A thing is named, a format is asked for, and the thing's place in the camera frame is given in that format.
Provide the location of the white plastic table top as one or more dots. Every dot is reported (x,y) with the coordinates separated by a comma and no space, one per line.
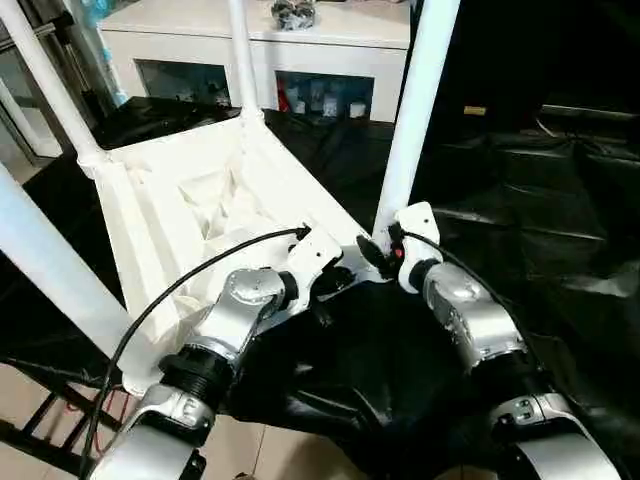
(175,210)

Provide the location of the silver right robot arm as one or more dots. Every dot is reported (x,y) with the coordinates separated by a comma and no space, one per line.
(470,310)

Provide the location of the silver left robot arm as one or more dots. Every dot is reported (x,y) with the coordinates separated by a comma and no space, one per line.
(230,310)

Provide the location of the black plastic mat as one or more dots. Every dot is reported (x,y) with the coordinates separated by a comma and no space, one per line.
(525,200)

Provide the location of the small tan label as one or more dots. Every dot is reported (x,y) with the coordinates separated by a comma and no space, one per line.
(475,110)

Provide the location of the dark horizontal bar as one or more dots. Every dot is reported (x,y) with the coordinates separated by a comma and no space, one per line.
(590,110)

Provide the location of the black bundle in clear bag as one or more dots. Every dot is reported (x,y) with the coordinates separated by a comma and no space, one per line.
(292,14)

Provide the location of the black fabric backdrop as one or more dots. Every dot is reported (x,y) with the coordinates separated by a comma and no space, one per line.
(550,50)

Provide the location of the white glass-door cabinet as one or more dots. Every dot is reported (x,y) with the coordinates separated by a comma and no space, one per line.
(200,40)

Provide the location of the teal printed plastic sheet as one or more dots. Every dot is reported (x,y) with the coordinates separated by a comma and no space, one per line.
(105,55)

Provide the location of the grey metal tripod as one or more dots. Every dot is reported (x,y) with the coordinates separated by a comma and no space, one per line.
(40,75)

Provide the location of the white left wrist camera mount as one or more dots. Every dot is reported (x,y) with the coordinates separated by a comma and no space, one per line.
(315,255)

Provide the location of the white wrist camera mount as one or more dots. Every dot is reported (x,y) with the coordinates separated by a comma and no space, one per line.
(315,255)
(417,225)

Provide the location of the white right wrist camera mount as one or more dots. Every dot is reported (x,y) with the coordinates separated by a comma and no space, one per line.
(417,225)

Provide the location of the black folding table frame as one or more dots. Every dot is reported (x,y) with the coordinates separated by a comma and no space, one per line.
(40,425)

